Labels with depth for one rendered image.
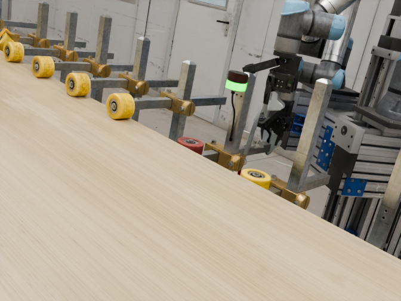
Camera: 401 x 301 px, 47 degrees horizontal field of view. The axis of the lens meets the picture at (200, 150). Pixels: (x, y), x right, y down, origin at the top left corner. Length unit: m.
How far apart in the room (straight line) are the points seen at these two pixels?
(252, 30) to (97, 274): 4.11
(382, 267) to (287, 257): 0.19
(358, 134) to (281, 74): 0.38
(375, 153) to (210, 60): 3.51
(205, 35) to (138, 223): 4.33
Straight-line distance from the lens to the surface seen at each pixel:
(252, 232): 0.94
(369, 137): 1.69
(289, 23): 1.42
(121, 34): 6.23
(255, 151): 1.61
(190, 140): 1.36
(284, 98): 1.63
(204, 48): 5.11
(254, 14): 4.70
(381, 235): 1.23
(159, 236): 0.85
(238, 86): 1.34
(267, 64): 1.45
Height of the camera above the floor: 1.33
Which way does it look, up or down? 19 degrees down
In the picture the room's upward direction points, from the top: 12 degrees clockwise
